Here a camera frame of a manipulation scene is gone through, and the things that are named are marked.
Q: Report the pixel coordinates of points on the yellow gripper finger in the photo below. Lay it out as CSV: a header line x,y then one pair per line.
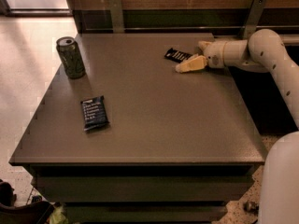
x,y
203,45
194,63

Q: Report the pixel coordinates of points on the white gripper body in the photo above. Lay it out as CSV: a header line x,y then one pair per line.
x,y
215,54

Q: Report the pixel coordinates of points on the black chocolate rxbar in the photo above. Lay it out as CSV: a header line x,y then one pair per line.
x,y
176,55

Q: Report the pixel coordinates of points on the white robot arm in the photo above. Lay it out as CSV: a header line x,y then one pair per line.
x,y
265,51

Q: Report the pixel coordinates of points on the blue rxbar packet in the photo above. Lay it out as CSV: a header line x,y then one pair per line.
x,y
94,113

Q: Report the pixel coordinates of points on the green soda can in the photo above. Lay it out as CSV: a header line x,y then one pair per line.
x,y
69,53

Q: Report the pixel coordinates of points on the grey drawer cabinet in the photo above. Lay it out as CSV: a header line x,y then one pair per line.
x,y
177,149

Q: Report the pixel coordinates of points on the striped cylindrical tool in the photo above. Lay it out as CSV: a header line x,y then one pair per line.
x,y
251,207

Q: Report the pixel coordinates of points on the dark chair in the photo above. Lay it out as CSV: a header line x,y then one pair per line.
x,y
33,213

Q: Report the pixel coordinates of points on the right metal bracket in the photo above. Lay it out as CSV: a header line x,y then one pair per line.
x,y
252,20

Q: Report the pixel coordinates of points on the metal bracket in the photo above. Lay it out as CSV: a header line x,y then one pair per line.
x,y
116,14
252,20

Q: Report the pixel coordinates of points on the left metal bracket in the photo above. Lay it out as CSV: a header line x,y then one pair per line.
x,y
116,14

